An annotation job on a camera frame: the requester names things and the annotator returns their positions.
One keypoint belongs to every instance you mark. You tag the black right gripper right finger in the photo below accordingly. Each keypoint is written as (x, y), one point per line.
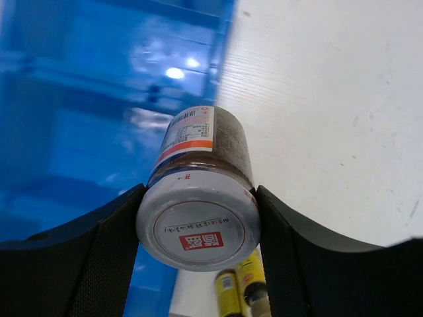
(313, 271)

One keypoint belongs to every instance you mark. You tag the yellow label sauce bottle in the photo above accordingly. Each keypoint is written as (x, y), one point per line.
(252, 285)
(227, 294)

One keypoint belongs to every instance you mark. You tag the yellow label sauce bottle front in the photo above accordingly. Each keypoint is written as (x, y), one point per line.
(227, 294)

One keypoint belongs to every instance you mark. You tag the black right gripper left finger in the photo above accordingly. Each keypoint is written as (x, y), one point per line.
(81, 268)

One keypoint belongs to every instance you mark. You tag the blue plastic divided bin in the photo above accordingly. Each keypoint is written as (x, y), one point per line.
(88, 89)

